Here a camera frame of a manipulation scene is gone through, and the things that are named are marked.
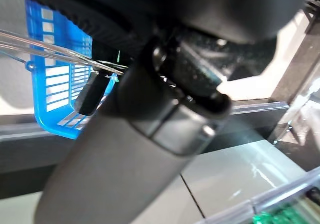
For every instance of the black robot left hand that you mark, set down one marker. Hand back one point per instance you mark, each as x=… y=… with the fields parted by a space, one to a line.
x=120 y=171

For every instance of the brown reflective stand panel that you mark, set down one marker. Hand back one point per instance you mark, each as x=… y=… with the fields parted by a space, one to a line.
x=295 y=79

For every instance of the green sprite bottle yellow cap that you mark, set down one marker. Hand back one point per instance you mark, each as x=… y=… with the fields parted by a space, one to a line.
x=275 y=216

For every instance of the blue plastic shopping basket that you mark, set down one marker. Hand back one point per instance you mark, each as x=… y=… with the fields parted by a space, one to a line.
x=41 y=104

